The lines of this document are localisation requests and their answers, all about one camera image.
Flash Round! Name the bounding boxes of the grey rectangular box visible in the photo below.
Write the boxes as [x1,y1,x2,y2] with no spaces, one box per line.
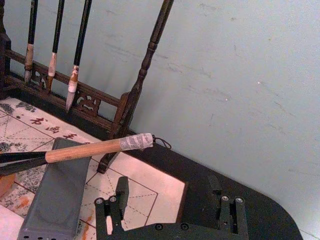
[18,136,92,240]

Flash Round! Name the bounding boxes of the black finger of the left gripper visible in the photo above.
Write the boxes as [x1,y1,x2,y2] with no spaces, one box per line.
[0,158,48,177]
[0,150,48,165]

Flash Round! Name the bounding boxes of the dark wooden brush rack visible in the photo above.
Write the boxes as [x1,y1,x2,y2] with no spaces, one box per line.
[0,0,176,175]

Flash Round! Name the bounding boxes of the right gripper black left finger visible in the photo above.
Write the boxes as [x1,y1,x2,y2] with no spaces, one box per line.
[94,175,130,236]

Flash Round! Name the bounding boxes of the black table cloth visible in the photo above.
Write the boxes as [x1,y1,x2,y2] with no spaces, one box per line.
[0,84,305,240]

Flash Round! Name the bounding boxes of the black-handled hanging calligraphy brush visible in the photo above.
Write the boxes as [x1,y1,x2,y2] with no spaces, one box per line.
[65,0,93,112]
[23,0,39,85]
[46,0,66,94]

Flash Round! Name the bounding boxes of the wooden brush with taped end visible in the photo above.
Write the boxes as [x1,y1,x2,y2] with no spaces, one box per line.
[44,132,173,165]

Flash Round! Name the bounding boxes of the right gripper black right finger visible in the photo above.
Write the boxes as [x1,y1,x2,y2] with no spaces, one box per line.
[207,174,249,235]

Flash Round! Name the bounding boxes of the white gridded calligraphy mat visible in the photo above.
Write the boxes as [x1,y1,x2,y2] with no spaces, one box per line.
[0,95,187,240]

